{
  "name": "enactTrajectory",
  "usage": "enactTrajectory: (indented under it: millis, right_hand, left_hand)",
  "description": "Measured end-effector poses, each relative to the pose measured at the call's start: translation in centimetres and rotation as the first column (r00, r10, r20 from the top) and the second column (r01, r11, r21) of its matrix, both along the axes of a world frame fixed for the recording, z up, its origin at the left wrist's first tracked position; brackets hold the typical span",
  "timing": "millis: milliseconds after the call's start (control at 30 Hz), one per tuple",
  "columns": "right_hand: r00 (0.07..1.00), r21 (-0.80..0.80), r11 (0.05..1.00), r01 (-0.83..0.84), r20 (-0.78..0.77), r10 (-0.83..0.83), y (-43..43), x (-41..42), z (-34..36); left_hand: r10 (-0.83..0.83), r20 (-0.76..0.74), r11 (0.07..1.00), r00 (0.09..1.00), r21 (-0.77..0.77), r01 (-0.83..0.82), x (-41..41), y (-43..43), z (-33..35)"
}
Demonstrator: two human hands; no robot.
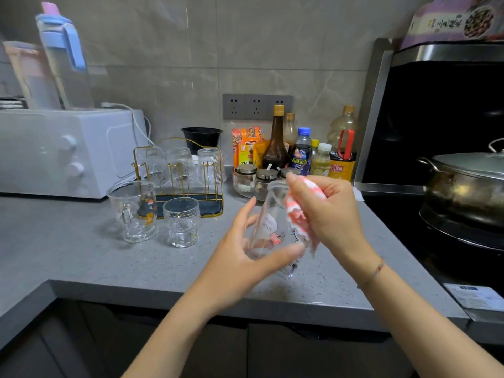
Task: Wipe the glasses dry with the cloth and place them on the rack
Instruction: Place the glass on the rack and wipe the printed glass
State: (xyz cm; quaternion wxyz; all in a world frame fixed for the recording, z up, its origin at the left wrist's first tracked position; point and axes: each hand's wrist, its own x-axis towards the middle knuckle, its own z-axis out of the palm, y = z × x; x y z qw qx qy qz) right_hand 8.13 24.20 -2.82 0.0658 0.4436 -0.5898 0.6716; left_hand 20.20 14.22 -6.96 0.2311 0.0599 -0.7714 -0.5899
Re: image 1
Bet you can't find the person's right hand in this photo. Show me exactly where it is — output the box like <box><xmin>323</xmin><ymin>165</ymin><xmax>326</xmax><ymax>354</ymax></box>
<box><xmin>284</xmin><ymin>172</ymin><xmax>385</xmax><ymax>288</ymax></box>

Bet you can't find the person's left hand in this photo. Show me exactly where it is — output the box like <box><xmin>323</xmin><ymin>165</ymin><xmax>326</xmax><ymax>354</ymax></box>
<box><xmin>188</xmin><ymin>196</ymin><xmax>307</xmax><ymax>318</ymax></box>

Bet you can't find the pink striped cloth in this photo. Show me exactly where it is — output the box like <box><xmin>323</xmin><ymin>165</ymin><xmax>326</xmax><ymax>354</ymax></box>
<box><xmin>283</xmin><ymin>176</ymin><xmax>328</xmax><ymax>256</ymax></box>

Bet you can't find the cartoon cat print glass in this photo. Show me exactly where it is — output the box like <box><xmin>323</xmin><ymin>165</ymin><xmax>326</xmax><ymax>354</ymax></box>
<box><xmin>244</xmin><ymin>180</ymin><xmax>312</xmax><ymax>277</ymax></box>

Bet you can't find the short textured glass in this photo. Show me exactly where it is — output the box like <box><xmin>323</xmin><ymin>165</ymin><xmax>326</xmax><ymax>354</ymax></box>
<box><xmin>162</xmin><ymin>197</ymin><xmax>201</xmax><ymax>248</ymax></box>

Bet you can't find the gold wire cup rack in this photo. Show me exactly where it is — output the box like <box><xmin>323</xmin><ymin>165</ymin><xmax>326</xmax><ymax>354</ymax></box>
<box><xmin>131</xmin><ymin>137</ymin><xmax>224</xmax><ymax>219</ymax></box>

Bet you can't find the small ribbed clear glass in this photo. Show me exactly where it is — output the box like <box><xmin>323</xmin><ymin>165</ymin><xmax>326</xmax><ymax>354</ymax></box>
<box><xmin>196</xmin><ymin>148</ymin><xmax>227</xmax><ymax>186</ymax></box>

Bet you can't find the penguin print glass mug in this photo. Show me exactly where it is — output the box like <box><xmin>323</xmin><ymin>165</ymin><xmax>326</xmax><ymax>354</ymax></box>
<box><xmin>106</xmin><ymin>181</ymin><xmax>160</xmax><ymax>244</ymax></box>

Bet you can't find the embossed ribbed clear glass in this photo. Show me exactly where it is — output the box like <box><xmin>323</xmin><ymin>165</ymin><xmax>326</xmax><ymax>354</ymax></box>
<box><xmin>165</xmin><ymin>147</ymin><xmax>196</xmax><ymax>188</ymax></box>

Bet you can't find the person's right forearm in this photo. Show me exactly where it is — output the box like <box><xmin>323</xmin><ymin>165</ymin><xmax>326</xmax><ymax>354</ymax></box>
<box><xmin>358</xmin><ymin>261</ymin><xmax>504</xmax><ymax>378</ymax></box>

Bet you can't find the yellow liquid bottle white cap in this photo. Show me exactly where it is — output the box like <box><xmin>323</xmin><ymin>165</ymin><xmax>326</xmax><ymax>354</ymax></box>
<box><xmin>311</xmin><ymin>143</ymin><xmax>333</xmax><ymax>177</ymax></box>

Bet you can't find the dark bottle blue cap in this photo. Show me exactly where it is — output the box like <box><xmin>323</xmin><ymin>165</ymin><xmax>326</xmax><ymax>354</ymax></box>
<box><xmin>290</xmin><ymin>127</ymin><xmax>313</xmax><ymax>176</ymax></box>

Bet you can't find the clear round condiment tray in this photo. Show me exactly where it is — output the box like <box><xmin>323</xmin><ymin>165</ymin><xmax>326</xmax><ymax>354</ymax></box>
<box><xmin>232</xmin><ymin>171</ymin><xmax>272</xmax><ymax>201</ymax></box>

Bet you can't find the dark brown glass bottle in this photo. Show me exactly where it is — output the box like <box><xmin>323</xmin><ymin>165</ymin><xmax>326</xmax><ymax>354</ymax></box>
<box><xmin>262</xmin><ymin>104</ymin><xmax>291</xmax><ymax>171</ymax></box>

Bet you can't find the clear bottle brown cap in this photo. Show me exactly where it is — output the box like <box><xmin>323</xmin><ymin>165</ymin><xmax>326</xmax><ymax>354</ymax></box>
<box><xmin>283</xmin><ymin>112</ymin><xmax>299</xmax><ymax>148</ymax></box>

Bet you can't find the yellow seasoning pouch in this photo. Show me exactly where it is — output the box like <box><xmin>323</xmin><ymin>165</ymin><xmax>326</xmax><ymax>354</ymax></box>
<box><xmin>253</xmin><ymin>140</ymin><xmax>271</xmax><ymax>170</ymax></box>

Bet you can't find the orange seasoning packet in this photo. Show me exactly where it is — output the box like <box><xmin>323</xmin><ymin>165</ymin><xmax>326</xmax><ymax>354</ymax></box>
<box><xmin>232</xmin><ymin>127</ymin><xmax>264</xmax><ymax>170</ymax></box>

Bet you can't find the stainless steel pot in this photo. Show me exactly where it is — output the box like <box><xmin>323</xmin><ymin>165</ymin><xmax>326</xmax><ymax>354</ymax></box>
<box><xmin>417</xmin><ymin>155</ymin><xmax>504</xmax><ymax>229</ymax></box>

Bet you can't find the black plastic bowl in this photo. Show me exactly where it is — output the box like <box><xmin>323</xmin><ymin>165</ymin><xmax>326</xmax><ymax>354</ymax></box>
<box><xmin>181</xmin><ymin>127</ymin><xmax>224</xmax><ymax>156</ymax></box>

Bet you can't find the steel pot lid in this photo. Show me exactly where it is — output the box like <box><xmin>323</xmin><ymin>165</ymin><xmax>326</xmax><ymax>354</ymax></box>
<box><xmin>433</xmin><ymin>138</ymin><xmax>504</xmax><ymax>180</ymax></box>

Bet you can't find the white label sticker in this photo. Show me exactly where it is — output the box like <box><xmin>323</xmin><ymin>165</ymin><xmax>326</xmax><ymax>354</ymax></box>
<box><xmin>443</xmin><ymin>283</ymin><xmax>504</xmax><ymax>312</ymax></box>

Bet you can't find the white microwave oven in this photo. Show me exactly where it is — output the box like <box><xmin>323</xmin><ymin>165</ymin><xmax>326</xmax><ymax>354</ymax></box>
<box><xmin>0</xmin><ymin>109</ymin><xmax>149</xmax><ymax>200</ymax></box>

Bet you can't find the purple food packet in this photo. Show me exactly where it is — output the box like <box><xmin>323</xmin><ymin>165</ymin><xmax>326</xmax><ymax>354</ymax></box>
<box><xmin>401</xmin><ymin>0</ymin><xmax>504</xmax><ymax>51</ymax></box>

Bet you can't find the clear jug blue lid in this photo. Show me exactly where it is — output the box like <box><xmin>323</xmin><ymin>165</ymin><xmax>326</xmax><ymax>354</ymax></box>
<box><xmin>35</xmin><ymin>2</ymin><xmax>95</xmax><ymax>111</ymax></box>

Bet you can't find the clear container pink lid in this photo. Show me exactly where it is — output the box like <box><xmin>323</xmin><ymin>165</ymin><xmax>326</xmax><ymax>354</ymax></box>
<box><xmin>2</xmin><ymin>41</ymin><xmax>62</xmax><ymax>111</ymax></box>

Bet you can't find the stack of flat coasters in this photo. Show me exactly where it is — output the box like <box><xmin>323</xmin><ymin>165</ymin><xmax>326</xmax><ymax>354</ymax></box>
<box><xmin>0</xmin><ymin>96</ymin><xmax>28</xmax><ymax>110</ymax></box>

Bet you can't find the large bottle red handle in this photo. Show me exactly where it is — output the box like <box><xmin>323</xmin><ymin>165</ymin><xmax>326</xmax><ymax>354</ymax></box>
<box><xmin>327</xmin><ymin>105</ymin><xmax>360</xmax><ymax>182</ymax></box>

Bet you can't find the thin string bracelet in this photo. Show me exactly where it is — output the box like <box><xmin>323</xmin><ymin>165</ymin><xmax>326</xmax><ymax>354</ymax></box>
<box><xmin>357</xmin><ymin>257</ymin><xmax>386</xmax><ymax>290</ymax></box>

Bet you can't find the grey wall socket panel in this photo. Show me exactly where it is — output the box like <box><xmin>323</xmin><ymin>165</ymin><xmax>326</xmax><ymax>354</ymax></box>
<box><xmin>222</xmin><ymin>93</ymin><xmax>294</xmax><ymax>121</ymax></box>

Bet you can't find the white power cable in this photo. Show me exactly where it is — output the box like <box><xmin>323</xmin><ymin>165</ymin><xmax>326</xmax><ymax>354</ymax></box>
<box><xmin>101</xmin><ymin>102</ymin><xmax>155</xmax><ymax>147</ymax></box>

